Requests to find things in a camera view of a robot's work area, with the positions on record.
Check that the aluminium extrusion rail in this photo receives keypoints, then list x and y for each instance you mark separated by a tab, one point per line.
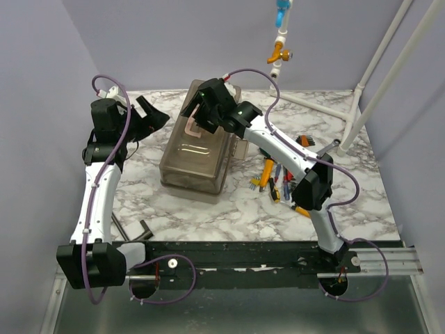
399	262

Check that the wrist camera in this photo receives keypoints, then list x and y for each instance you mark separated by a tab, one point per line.
112	93
234	91

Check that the black T-handle bolt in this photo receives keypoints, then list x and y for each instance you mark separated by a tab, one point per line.
132	232

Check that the black yellow screwdriver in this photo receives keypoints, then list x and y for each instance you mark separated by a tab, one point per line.
274	193

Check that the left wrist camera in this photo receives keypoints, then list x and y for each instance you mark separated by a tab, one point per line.
112	93

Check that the orange brass tap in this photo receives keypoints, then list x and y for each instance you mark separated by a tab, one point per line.
280	53

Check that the beige plastic tool box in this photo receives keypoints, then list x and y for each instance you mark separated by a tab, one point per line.
195	163

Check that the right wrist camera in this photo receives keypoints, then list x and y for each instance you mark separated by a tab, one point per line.
234	91

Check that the blue handled screwdriver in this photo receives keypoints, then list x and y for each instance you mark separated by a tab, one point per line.
286	185

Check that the silver combination wrench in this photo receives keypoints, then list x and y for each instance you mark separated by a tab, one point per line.
335	143

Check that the hex key set orange holder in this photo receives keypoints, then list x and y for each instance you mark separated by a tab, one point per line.
305	141

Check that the blue pipe valve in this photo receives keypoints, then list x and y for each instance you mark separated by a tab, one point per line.
282	7

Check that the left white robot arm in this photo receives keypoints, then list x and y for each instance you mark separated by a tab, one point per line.
90	257

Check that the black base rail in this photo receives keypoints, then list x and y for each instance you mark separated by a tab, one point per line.
190	265

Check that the yellow hex key set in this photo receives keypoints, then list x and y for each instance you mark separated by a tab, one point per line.
255	183

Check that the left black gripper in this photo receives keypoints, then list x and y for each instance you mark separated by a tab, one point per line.
151	122

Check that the yellow utility knife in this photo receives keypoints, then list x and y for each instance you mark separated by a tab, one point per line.
268	166

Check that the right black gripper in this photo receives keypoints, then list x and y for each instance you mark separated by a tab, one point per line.
197	116

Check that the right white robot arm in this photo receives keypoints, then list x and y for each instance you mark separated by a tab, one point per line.
314	174

